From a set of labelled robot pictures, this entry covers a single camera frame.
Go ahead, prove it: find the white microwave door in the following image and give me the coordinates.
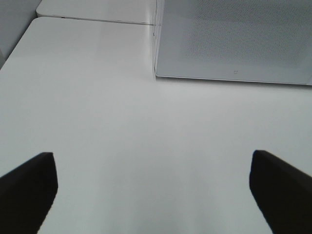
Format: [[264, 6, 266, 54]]
[[156, 0, 312, 85]]

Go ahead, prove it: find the white microwave oven body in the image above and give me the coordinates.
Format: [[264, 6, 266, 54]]
[[152, 0, 165, 78]]

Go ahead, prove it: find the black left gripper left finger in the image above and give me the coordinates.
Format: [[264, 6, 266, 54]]
[[0, 152, 58, 234]]

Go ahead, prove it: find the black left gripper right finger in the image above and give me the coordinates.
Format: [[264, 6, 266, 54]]
[[249, 150, 312, 234]]

